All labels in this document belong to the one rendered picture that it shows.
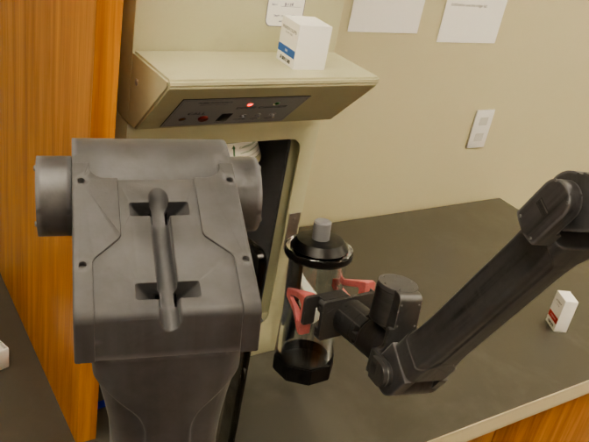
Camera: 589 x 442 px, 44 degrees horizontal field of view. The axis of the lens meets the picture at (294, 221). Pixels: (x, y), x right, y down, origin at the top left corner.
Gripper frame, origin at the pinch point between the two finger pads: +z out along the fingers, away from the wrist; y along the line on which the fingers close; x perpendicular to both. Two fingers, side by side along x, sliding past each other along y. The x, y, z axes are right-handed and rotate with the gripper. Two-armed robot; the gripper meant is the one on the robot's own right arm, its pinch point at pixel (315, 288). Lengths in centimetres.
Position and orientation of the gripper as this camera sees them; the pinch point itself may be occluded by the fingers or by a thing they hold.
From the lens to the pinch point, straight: 117.0
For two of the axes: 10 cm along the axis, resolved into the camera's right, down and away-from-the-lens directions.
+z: -5.4, -3.9, 7.5
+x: -1.2, 9.1, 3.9
